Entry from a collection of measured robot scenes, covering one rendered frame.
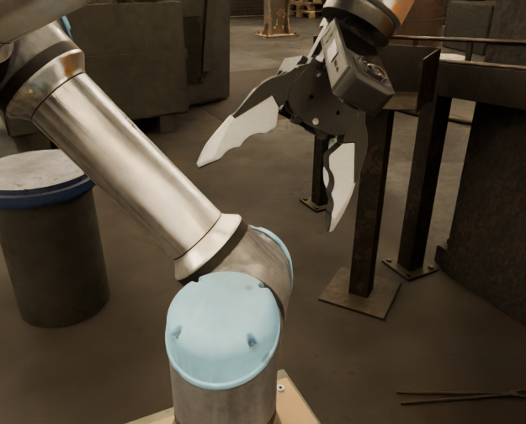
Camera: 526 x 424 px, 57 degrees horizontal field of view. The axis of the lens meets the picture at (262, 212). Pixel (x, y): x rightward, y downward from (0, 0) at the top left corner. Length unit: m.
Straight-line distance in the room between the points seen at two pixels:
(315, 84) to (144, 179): 0.24
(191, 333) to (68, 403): 0.82
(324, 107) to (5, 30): 0.28
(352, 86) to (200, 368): 0.29
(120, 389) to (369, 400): 0.59
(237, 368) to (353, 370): 0.82
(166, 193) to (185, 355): 0.20
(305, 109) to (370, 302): 1.10
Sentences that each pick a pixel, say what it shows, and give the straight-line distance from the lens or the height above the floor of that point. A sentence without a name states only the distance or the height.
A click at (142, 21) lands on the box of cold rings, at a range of 2.91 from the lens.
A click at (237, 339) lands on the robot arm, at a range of 0.47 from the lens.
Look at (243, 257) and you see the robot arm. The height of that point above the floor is 0.58.
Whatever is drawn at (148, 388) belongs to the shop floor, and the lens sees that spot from 1.26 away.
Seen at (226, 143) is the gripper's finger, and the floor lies 0.75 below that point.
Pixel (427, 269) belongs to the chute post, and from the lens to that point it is 1.70.
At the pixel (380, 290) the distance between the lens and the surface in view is 1.56.
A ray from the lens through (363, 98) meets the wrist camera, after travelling 0.39.
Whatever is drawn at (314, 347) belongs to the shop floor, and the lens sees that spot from 1.34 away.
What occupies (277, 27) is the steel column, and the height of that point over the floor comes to 0.13.
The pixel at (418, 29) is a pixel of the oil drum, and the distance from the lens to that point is 3.86.
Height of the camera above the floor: 0.89
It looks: 26 degrees down
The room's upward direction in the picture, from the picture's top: straight up
